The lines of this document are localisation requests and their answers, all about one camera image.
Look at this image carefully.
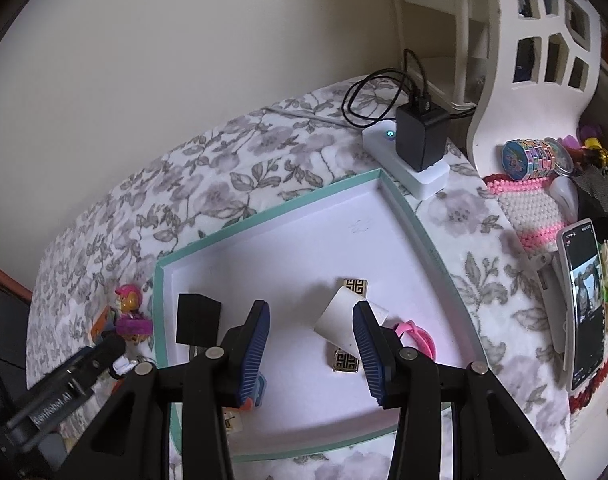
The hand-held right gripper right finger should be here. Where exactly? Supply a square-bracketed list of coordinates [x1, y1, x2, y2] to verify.
[352, 300, 567, 480]

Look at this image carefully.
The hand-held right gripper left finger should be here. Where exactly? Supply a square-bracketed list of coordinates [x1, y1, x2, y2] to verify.
[58, 299, 271, 480]

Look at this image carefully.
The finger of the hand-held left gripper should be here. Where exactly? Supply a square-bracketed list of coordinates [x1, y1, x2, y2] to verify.
[82, 332, 127, 377]

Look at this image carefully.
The black gold patterned tile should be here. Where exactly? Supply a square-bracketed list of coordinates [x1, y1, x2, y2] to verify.
[332, 347, 361, 374]

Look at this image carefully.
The orange and blue toy block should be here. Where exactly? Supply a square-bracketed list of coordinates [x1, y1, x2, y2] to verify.
[91, 305, 118, 346]

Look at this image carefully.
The pink blue toy block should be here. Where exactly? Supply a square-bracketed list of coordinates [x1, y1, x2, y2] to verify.
[240, 374, 267, 409]

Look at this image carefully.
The white card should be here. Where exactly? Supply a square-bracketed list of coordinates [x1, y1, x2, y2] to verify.
[313, 285, 389, 349]

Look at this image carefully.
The puppy toy figure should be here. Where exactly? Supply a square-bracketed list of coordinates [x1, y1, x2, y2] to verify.
[114, 284, 152, 347]

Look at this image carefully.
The black plug adapter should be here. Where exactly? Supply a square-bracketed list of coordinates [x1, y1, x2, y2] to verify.
[176, 293, 223, 347]

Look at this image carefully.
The gold black patterned lighter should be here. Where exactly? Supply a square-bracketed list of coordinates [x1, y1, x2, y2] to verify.
[344, 277, 369, 302]

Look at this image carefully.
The teal white box tray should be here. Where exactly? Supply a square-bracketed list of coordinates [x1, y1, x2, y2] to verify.
[154, 168, 487, 462]

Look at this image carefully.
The floral printed blanket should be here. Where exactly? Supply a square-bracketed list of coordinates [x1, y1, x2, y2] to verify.
[26, 76, 570, 480]

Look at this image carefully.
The white phone stand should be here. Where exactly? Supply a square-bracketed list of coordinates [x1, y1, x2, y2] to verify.
[535, 251, 571, 372]

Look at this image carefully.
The pink white beaded mat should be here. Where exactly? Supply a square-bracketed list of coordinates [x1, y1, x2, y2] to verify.
[483, 172, 585, 261]

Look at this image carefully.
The white power strip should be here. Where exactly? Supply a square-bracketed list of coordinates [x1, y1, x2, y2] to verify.
[362, 122, 451, 199]

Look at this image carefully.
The smartphone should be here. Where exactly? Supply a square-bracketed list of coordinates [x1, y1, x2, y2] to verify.
[555, 218, 608, 394]

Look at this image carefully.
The red beaded mat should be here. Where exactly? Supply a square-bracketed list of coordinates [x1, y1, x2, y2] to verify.
[568, 337, 608, 413]

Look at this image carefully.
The black charger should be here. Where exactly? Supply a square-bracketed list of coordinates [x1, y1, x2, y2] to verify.
[396, 104, 450, 173]

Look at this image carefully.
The colourful round tin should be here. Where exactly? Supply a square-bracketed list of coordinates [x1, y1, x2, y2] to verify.
[501, 137, 574, 179]

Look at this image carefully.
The black mesh cloth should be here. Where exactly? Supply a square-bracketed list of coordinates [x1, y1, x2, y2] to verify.
[570, 166, 608, 241]

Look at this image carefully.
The colourful toy pile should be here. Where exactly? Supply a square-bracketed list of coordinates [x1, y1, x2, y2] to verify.
[559, 122, 608, 171]

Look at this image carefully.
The white wooden shelf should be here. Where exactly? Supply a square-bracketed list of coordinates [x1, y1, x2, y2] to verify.
[384, 0, 605, 177]

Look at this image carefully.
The white cable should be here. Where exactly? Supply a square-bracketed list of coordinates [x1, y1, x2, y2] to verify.
[261, 106, 365, 127]

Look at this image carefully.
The black cable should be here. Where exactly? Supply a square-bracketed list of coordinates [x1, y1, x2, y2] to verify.
[343, 48, 429, 132]

